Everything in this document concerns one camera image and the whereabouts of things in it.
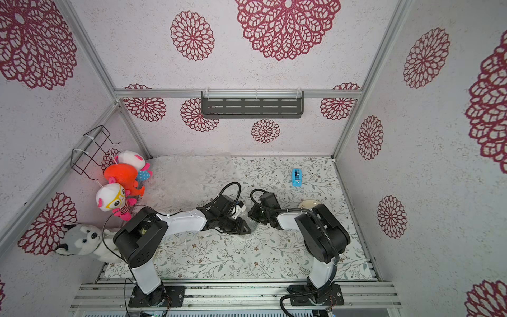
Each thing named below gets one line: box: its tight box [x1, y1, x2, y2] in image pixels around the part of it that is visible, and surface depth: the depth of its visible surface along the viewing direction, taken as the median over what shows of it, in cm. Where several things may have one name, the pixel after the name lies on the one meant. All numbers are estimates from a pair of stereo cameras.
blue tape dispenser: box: [291, 167, 304, 187], surface depth 111 cm
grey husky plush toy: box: [56, 223, 123, 263], surface depth 72 cm
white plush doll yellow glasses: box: [96, 176, 137, 222], surface depth 82 cm
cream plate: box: [298, 199, 321, 209], surface depth 101 cm
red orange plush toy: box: [103, 163, 146, 197], surface depth 93 cm
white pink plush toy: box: [114, 149, 154, 181], surface depth 97 cm
